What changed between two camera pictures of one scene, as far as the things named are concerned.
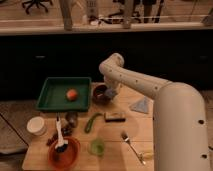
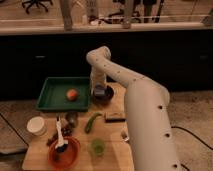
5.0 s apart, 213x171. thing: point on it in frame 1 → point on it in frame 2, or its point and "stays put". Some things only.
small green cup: (97, 146) stays put
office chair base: (37, 2) stays put
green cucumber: (90, 121) stays put
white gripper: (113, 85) → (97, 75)
